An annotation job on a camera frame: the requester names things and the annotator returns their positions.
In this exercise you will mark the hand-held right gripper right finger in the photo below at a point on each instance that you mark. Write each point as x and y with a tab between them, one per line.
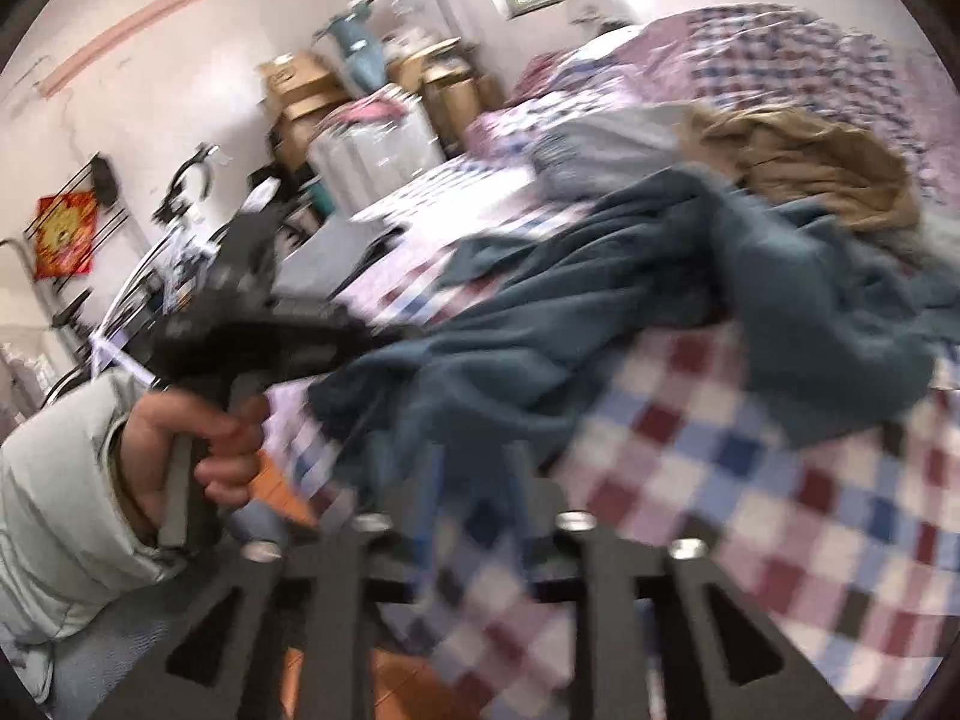
607	615

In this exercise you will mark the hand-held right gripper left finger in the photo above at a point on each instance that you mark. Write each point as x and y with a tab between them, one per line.
330	600

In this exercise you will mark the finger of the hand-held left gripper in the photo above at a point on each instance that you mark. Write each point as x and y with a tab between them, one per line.
375	337

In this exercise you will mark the teal sweatshirt with logo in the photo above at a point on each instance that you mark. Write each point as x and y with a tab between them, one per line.
600	292

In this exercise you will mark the person's left forearm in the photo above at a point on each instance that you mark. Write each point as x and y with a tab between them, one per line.
60	502

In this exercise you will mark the person's left hand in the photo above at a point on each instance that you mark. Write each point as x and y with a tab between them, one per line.
232	457

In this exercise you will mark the checked bed sheet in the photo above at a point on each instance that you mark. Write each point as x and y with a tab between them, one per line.
712	480

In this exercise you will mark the white suitcase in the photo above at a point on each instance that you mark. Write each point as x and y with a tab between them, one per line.
375	154

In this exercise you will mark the plain cardboard box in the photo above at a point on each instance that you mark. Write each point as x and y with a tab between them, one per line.
300	120

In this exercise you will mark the pink cloth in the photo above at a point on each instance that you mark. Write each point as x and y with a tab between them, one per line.
375	109

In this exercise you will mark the printed cardboard box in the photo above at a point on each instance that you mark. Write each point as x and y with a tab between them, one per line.
292	75

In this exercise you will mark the blue shark plush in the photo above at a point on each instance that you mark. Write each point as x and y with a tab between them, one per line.
360	52

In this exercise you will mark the stack of cardboard boxes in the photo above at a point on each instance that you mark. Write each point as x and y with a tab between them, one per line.
427	56

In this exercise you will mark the light blue pants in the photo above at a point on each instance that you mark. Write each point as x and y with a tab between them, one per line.
615	139

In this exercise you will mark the checked and dotted duvet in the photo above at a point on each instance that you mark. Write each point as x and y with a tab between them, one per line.
750	45

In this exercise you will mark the tan T-shirt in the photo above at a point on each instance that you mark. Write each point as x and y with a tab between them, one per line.
817	157

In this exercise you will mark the red wall hanging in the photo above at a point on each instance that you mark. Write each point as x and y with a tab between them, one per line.
67	232

